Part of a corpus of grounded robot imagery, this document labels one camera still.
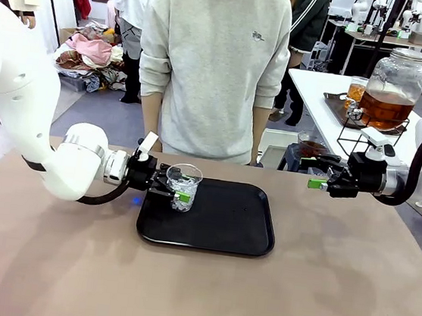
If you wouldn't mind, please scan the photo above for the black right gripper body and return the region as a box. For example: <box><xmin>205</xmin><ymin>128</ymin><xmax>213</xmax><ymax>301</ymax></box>
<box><xmin>326</xmin><ymin>147</ymin><xmax>389</xmax><ymax>205</ymax></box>

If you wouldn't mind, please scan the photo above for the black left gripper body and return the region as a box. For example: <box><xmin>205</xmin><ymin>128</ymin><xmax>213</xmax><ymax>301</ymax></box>
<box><xmin>124</xmin><ymin>151</ymin><xmax>163</xmax><ymax>196</ymax></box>

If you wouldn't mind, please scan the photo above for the clear plastic cup with ice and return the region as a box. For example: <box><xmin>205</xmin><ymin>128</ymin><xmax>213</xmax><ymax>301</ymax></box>
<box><xmin>161</xmin><ymin>161</ymin><xmax>205</xmax><ymax>215</ymax></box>

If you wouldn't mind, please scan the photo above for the person's left forearm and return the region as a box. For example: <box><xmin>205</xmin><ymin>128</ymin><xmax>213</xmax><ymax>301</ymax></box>
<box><xmin>248</xmin><ymin>105</ymin><xmax>272</xmax><ymax>161</ymax></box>

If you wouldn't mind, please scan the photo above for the person's right forearm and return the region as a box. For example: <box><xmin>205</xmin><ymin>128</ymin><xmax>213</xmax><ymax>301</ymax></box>
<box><xmin>137</xmin><ymin>95</ymin><xmax>168</xmax><ymax>148</ymax></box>

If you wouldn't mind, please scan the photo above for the plastic cup with amber drink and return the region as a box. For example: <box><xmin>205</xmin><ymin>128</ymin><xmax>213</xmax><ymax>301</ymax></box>
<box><xmin>345</xmin><ymin>74</ymin><xmax>370</xmax><ymax>112</ymax></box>

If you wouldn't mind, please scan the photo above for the glass drink dispenser jar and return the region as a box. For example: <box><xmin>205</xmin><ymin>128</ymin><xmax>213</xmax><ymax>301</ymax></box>
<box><xmin>342</xmin><ymin>42</ymin><xmax>422</xmax><ymax>136</ymax></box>

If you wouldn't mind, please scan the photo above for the dark grey plastic stool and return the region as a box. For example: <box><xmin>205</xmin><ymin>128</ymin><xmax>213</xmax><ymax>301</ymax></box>
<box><xmin>277</xmin><ymin>141</ymin><xmax>312</xmax><ymax>174</ymax></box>

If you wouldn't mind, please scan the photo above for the black plastic serving tray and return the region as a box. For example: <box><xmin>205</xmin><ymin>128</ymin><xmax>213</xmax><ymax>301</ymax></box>
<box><xmin>133</xmin><ymin>170</ymin><xmax>283</xmax><ymax>261</ymax></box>

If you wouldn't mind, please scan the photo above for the metal serving tray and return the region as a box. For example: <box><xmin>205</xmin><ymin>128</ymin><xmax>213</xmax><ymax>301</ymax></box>
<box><xmin>319</xmin><ymin>90</ymin><xmax>411</xmax><ymax>138</ymax></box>

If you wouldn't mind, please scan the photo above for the white plastic bin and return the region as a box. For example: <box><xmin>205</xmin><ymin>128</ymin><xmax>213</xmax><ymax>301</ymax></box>
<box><xmin>258</xmin><ymin>127</ymin><xmax>302</xmax><ymax>169</ymax></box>

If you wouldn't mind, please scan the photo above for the white side table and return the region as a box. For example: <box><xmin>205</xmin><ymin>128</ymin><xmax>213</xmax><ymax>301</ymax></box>
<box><xmin>278</xmin><ymin>67</ymin><xmax>422</xmax><ymax>179</ymax></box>

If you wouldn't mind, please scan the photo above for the heap of mixed clothes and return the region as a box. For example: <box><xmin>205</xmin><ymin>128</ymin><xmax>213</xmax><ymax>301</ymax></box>
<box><xmin>53</xmin><ymin>21</ymin><xmax>136</xmax><ymax>98</ymax></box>

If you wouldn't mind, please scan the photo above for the black and white device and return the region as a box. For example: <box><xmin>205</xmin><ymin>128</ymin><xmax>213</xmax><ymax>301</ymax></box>
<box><xmin>306</xmin><ymin>39</ymin><xmax>334</xmax><ymax>74</ymax></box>

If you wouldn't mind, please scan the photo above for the person's light grey sweatshirt torso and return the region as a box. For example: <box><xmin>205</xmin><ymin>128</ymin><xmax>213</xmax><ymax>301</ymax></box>
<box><xmin>127</xmin><ymin>0</ymin><xmax>298</xmax><ymax>170</ymax></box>

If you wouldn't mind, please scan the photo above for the grey storage crate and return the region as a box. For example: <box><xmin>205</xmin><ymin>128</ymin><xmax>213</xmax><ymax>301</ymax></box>
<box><xmin>55</xmin><ymin>71</ymin><xmax>92</xmax><ymax>95</ymax></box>

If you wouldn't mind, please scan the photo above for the background lab desk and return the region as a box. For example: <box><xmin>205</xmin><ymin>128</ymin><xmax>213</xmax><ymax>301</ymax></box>
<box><xmin>318</xmin><ymin>17</ymin><xmax>422</xmax><ymax>85</ymax></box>

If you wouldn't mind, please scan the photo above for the pink cloth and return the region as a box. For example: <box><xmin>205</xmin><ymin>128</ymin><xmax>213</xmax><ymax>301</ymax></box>
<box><xmin>63</xmin><ymin>30</ymin><xmax>116</xmax><ymax>70</ymax></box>

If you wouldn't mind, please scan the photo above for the black upright pole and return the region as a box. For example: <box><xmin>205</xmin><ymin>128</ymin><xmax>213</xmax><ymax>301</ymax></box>
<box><xmin>364</xmin><ymin>0</ymin><xmax>410</xmax><ymax>83</ymax></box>

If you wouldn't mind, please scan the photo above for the bystander in dark jacket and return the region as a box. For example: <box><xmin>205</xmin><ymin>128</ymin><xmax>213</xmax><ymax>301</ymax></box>
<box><xmin>270</xmin><ymin>0</ymin><xmax>333</xmax><ymax>130</ymax></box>

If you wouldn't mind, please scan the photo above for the brown cardboard box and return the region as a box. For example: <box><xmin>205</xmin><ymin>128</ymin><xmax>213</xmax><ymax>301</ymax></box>
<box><xmin>58</xmin><ymin>26</ymin><xmax>80</xmax><ymax>47</ymax></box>

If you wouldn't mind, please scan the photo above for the small white background robot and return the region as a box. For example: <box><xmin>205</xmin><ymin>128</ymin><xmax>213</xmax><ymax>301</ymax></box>
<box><xmin>397</xmin><ymin>0</ymin><xmax>422</xmax><ymax>40</ymax></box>
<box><xmin>347</xmin><ymin>0</ymin><xmax>372</xmax><ymax>27</ymax></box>

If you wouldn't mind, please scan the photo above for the bystander in white clothes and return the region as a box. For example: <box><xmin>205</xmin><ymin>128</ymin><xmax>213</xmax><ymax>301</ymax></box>
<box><xmin>101</xmin><ymin>0</ymin><xmax>156</xmax><ymax>106</ymax></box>

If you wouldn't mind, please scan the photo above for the black wire dispenser stand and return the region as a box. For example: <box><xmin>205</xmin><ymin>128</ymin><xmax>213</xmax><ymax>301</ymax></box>
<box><xmin>334</xmin><ymin>110</ymin><xmax>411</xmax><ymax>163</ymax></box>

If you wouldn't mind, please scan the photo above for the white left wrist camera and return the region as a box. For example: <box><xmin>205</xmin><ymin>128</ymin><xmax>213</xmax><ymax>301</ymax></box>
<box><xmin>135</xmin><ymin>130</ymin><xmax>161</xmax><ymax>165</ymax></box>

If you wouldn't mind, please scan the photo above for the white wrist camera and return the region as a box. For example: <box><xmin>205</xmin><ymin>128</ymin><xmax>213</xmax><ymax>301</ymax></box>
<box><xmin>356</xmin><ymin>125</ymin><xmax>389</xmax><ymax>163</ymax></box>
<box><xmin>135</xmin><ymin>130</ymin><xmax>161</xmax><ymax>165</ymax></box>

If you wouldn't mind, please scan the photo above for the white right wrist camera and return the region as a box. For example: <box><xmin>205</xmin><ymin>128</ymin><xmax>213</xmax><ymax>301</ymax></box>
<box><xmin>356</xmin><ymin>125</ymin><xmax>389</xmax><ymax>163</ymax></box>

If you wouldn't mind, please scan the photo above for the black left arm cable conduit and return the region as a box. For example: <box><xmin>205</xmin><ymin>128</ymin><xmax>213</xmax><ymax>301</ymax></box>
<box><xmin>0</xmin><ymin>93</ymin><xmax>142</xmax><ymax>211</ymax></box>

